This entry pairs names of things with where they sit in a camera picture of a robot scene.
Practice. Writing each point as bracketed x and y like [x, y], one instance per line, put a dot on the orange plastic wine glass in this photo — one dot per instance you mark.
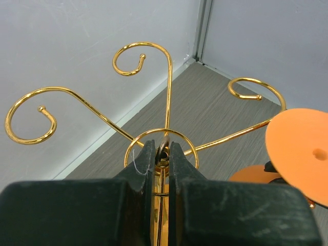
[296, 143]

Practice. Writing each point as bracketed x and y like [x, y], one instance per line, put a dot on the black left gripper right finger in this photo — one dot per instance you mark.
[207, 212]

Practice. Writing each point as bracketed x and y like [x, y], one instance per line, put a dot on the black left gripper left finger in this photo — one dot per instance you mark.
[111, 211]

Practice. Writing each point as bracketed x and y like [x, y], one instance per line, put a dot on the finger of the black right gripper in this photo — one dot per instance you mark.
[273, 175]

